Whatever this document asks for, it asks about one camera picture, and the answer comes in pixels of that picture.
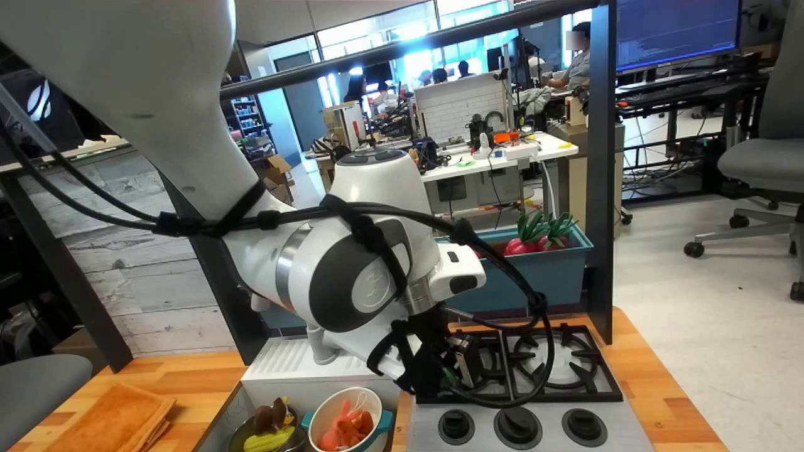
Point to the grey toy stove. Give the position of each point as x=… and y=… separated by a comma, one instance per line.
x=586, y=430

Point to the dark brown plush toy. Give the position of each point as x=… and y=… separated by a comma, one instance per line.
x=273, y=415

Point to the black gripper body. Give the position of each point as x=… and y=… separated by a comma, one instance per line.
x=427, y=352

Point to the black stove knob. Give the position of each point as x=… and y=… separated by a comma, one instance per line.
x=459, y=427
x=586, y=427
x=518, y=427

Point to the stainless steel bowl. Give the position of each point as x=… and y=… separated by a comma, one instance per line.
x=243, y=430

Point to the orange terry towel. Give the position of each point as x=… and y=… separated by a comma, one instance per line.
x=113, y=417

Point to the grey wood-look back panel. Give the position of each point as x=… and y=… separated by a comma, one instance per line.
x=108, y=278

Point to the yellow corn plush toy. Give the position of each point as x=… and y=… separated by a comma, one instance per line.
x=269, y=441

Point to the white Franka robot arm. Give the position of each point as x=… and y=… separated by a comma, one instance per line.
x=151, y=92

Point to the orange-brown plush toy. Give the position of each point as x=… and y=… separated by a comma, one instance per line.
x=357, y=426

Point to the grey padded seat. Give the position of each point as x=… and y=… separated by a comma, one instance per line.
x=34, y=392

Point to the blue-screen monitor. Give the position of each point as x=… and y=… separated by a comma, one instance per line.
x=680, y=33

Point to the teal planter box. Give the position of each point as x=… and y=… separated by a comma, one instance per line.
x=562, y=280

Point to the brown cardboard box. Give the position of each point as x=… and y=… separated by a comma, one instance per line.
x=274, y=177

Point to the black office desk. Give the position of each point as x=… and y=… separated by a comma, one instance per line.
x=670, y=92

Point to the pink plush toy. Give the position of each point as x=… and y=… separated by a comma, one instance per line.
x=332, y=427

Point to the grey office chair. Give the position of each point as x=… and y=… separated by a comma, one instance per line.
x=762, y=165

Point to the white work table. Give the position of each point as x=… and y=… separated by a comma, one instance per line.
x=504, y=158

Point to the person at desk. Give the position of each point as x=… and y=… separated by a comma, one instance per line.
x=578, y=58

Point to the red plush radish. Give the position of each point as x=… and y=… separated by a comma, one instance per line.
x=537, y=239

